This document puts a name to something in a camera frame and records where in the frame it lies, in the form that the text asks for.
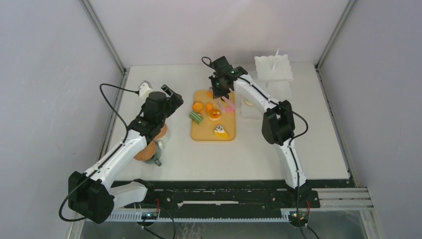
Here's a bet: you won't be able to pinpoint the pink handled metal tongs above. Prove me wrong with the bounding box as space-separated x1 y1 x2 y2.
214 97 235 114

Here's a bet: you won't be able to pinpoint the green frosted donut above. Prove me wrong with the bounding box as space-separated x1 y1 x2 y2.
244 99 254 107

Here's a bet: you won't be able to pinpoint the yellow cream cake slice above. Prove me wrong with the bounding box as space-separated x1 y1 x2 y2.
214 125 229 140

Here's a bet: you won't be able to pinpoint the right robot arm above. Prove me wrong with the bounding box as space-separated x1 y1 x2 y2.
201 56 312 207

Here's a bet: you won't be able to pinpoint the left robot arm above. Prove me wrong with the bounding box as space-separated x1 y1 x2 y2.
64 84 184 224

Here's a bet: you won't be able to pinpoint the orange round tart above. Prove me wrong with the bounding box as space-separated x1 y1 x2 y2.
192 102 205 113

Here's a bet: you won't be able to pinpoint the green layered cake slice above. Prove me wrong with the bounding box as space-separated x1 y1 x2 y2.
189 111 203 124

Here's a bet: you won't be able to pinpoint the small orange pastry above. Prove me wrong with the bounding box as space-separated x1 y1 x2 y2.
206 103 213 112

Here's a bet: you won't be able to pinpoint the orange glazed donut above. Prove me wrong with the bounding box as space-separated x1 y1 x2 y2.
207 109 222 121

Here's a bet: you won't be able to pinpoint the yellow serving tray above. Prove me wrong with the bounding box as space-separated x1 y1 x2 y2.
191 90 236 141

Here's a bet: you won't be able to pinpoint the grey mug with rattan lid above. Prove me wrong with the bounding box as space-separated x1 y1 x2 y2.
134 141 162 167

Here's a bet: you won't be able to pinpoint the white three tier stand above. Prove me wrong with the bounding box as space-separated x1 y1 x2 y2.
247 52 294 101

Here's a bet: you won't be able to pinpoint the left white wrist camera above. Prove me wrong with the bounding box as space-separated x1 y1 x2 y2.
138 81 153 100

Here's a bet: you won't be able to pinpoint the right black camera cable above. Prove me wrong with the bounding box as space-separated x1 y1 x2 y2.
201 56 311 239

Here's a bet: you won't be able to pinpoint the black camera cable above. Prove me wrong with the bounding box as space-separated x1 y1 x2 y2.
58 83 141 222
201 56 311 239

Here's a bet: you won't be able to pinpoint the left black camera cable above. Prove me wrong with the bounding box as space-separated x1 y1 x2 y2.
58 83 141 222

